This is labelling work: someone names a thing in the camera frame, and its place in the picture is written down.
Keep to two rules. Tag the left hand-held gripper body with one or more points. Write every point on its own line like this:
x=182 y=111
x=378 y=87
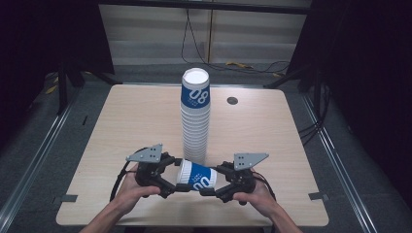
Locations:
x=147 y=165

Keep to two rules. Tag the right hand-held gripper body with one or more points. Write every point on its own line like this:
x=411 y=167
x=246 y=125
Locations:
x=243 y=176

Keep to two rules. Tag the single blue white cup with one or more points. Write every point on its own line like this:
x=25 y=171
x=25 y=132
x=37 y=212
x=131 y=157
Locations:
x=197 y=174

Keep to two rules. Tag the stack of paper cups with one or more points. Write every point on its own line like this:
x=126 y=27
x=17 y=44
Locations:
x=195 y=123

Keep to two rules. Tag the person's right hand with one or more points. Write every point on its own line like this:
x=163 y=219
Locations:
x=257 y=199

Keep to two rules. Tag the person's left hand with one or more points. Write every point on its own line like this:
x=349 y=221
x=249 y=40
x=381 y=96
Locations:
x=132 y=191

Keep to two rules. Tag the grey tape strip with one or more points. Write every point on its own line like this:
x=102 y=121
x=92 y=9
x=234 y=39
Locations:
x=69 y=198
x=318 y=196

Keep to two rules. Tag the yellow floor tape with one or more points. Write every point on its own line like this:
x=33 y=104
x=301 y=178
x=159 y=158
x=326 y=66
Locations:
x=51 y=89
x=239 y=64

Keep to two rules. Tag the black metal stand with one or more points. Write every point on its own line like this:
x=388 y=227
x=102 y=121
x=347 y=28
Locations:
x=63 y=87
x=288 y=77

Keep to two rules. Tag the dark curtain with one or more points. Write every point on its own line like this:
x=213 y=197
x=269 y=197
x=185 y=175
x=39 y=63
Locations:
x=366 y=81

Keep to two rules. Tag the metal floor rail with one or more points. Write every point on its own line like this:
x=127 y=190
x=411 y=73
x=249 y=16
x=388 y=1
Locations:
x=35 y=158
x=336 y=161

